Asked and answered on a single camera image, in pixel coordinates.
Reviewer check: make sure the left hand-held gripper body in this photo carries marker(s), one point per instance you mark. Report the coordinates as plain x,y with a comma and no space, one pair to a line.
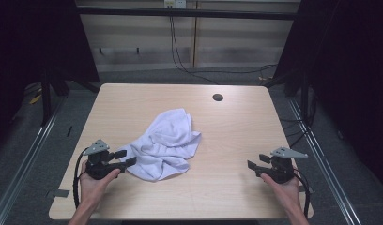
97,167

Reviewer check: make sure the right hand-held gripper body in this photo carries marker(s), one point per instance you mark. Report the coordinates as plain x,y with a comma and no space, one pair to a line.
282,168

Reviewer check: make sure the white patterned towel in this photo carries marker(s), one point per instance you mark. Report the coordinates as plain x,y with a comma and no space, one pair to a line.
167,143

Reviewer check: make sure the person's right hand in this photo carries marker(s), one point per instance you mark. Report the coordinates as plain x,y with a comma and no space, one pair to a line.
283,189

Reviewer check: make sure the person's left hand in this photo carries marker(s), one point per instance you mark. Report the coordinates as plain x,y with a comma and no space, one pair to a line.
92,187

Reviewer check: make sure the grey tape strip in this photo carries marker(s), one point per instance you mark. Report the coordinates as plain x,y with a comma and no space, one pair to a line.
302,188
58,193

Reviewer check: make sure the small black floor strip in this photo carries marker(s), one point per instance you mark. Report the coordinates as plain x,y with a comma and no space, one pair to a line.
69,131

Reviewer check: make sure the black metal stand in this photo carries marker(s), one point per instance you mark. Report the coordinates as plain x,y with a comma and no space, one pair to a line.
304,100
46,100

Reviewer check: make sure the dark round table grommet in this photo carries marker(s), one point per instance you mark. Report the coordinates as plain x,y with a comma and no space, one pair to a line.
217,97

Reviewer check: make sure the yellow floor object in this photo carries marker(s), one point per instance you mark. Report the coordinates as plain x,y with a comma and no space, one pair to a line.
35,99

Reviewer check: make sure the black curtain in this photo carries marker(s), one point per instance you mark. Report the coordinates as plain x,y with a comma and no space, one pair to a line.
30,40
352,62

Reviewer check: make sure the black horizontal metal bar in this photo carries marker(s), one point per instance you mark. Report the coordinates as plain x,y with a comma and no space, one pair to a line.
186,13

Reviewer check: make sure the metal floor rail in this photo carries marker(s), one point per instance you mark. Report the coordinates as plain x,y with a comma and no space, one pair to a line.
27,159
324,162

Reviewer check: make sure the white wall power outlet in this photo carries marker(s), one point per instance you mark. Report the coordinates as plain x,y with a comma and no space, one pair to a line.
175,3

